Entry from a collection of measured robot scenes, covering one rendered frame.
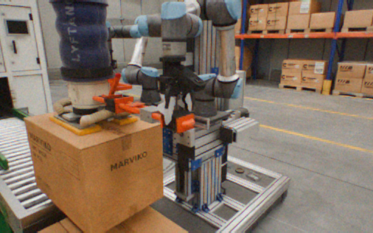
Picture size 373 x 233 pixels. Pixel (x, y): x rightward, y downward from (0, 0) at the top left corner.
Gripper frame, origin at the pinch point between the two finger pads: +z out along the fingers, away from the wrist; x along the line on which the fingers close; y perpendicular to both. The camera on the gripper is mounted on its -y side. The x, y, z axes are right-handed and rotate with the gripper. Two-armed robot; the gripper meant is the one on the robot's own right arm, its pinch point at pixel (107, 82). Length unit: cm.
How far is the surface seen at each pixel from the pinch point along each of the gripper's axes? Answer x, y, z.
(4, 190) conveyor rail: -60, -23, 60
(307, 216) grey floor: 123, 94, 120
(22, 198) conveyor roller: -53, -17, 66
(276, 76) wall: 801, -251, 112
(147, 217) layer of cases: -13, 52, 65
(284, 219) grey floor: 106, 82, 120
